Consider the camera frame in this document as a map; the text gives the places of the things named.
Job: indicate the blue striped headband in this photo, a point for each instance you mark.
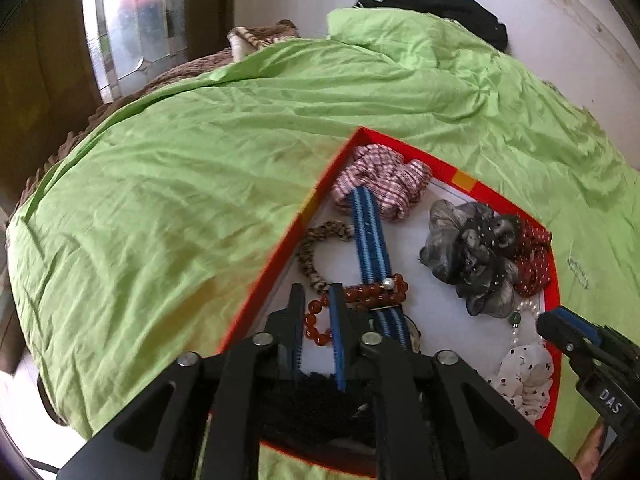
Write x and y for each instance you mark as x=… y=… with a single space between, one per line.
x=370 y=245

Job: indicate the red plaid scrunchie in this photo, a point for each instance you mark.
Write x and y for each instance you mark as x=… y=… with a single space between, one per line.
x=395 y=180

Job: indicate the leopard print scrunchie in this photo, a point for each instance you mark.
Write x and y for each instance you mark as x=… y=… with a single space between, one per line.
x=325 y=231

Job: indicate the red polka dot scrunchie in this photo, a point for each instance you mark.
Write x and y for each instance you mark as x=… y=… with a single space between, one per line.
x=535 y=265

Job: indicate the green bedsheet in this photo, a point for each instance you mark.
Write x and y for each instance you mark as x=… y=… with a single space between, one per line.
x=175 y=185

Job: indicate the dark wooden door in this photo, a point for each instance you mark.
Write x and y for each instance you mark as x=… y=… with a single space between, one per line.
x=40 y=60

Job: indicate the red cardboard box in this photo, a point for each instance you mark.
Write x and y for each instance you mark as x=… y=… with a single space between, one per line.
x=440 y=305

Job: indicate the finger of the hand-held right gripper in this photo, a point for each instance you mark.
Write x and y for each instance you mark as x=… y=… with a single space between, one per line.
x=575 y=324
x=552 y=332

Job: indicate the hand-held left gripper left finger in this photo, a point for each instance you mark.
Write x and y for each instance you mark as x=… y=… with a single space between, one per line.
x=295 y=320

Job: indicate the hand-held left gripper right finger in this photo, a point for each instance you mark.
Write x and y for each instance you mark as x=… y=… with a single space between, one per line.
x=337 y=340

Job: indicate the brown patterned cloth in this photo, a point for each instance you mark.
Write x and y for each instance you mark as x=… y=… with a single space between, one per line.
x=260 y=37

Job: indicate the brown fringed blanket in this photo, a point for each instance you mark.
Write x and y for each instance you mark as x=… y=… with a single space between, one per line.
x=165 y=77

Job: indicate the stained glass door panel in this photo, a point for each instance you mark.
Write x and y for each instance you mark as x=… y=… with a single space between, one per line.
x=135 y=25

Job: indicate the white polka dot scrunchie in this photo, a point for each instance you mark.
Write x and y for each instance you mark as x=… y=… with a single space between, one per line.
x=525 y=365

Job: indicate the grey sheer scrunchie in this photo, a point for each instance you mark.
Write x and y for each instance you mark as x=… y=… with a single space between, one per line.
x=470 y=255

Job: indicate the black cloth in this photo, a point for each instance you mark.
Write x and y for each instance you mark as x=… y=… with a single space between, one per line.
x=440 y=5

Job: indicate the person's right hand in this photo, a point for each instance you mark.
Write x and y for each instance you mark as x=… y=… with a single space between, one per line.
x=590 y=452

